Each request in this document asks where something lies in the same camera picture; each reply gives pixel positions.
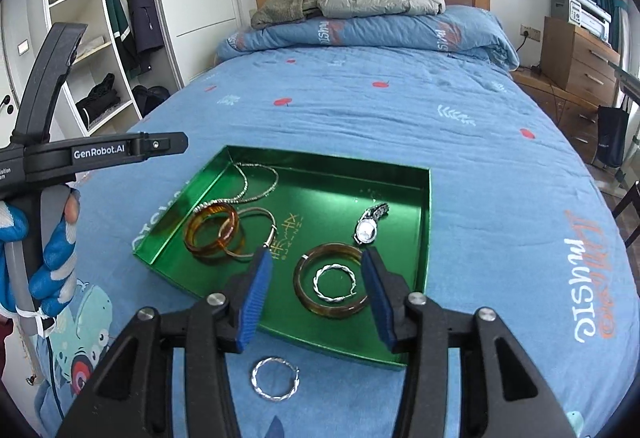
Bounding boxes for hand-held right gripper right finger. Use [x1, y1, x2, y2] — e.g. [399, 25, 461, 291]
[360, 247, 578, 438]

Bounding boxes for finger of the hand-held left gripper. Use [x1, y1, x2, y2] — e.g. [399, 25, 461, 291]
[128, 131, 189, 160]

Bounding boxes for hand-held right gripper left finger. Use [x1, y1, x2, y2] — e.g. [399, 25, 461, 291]
[55, 247, 275, 438]

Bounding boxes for dark amber bangle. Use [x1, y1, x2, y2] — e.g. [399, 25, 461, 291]
[293, 242, 372, 320]

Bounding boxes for small silver bracelet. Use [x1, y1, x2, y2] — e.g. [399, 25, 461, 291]
[313, 264, 357, 304]

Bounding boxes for narrow orange amber bangle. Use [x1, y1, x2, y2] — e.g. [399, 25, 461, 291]
[218, 217, 246, 258]

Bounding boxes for silver wristwatch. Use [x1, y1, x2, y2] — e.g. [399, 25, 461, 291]
[353, 201, 391, 247]

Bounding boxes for twisted silver hoop earring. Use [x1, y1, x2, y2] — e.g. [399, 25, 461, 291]
[251, 356, 300, 402]

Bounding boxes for wide orange amber bangle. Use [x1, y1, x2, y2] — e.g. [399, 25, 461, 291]
[183, 201, 240, 260]

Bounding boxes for thin silver double bangle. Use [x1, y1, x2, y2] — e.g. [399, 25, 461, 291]
[224, 206, 279, 263]

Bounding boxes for green metal tray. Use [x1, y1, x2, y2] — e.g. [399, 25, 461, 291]
[132, 144, 432, 372]

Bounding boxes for silver chain necklace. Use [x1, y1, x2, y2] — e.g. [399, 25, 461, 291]
[197, 161, 280, 215]

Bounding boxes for person's left hand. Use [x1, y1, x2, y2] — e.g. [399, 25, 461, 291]
[0, 190, 82, 319]

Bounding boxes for black bag in wardrobe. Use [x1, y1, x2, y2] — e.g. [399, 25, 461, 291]
[132, 84, 171, 117]

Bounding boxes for folded black clothes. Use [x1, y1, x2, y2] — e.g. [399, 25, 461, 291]
[75, 73, 121, 130]

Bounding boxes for white door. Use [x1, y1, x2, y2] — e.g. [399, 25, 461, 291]
[0, 0, 22, 145]

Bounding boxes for green and white hanging jacket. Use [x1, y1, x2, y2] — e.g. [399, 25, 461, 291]
[101, 0, 139, 80]

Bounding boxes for dark hanging jacket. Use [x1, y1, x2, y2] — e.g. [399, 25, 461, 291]
[120, 0, 165, 55]

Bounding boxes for white wardrobe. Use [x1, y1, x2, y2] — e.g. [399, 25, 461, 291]
[42, 0, 239, 140]

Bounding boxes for blue dinosaur print bedsheet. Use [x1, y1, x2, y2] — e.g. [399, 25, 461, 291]
[30, 43, 637, 438]

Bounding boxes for olive fleece jacket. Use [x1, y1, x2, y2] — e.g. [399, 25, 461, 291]
[250, 0, 324, 30]

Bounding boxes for folded blue duvet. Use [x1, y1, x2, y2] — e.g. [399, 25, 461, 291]
[215, 5, 521, 72]

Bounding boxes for wooden nightstand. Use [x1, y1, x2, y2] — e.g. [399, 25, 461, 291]
[510, 67, 602, 160]

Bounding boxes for black tote bag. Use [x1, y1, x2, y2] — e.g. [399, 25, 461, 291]
[595, 105, 631, 169]

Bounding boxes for wooden drawer chest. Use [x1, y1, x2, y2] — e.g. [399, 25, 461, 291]
[542, 16, 621, 107]

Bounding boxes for grey desk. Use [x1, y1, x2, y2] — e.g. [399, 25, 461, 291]
[607, 60, 640, 110]

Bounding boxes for white printer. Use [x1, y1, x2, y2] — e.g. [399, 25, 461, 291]
[548, 0, 612, 42]

